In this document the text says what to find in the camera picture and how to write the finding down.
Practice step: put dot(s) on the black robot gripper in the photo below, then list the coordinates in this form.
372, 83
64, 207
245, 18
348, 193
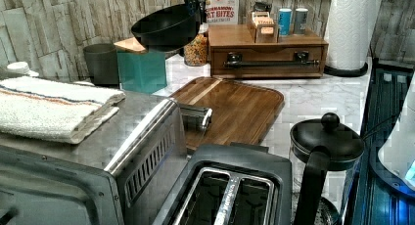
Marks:
198, 8

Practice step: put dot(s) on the black bowl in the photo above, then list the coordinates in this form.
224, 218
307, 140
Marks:
168, 29

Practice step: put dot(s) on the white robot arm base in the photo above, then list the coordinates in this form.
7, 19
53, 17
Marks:
394, 162

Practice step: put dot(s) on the toaster oven door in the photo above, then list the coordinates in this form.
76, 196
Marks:
195, 118

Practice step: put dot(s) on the stainless toaster oven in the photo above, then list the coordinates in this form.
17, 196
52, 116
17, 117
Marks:
119, 175

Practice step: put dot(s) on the oat bites cereal box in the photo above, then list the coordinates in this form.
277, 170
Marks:
222, 11

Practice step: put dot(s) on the cereal jar with plastic lid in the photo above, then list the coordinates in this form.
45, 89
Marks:
196, 52

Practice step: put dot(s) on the wooden drawer box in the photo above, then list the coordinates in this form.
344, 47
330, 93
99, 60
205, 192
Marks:
234, 54

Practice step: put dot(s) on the wooden tea bag caddy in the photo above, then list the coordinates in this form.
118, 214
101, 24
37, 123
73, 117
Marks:
262, 27

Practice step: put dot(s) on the teal cylindrical shaker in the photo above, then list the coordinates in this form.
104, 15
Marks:
284, 20

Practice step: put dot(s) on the teal canister with wooden lid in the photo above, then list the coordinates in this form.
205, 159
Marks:
138, 69

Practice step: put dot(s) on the grey cylindrical shaker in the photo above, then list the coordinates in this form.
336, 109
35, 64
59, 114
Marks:
300, 21

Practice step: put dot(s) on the dark grey cup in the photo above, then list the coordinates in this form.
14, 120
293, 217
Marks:
101, 61

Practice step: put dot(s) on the wooden cutting board tray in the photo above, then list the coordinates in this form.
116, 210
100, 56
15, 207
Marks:
241, 113

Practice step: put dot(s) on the white paper towel roll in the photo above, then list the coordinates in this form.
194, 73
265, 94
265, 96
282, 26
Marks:
349, 31

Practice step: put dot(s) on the folded white striped towel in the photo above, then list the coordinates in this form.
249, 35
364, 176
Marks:
54, 111

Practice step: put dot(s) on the black two-slot toaster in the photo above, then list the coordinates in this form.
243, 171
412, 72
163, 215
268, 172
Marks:
230, 186

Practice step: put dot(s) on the black french press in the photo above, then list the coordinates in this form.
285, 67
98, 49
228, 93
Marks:
320, 146

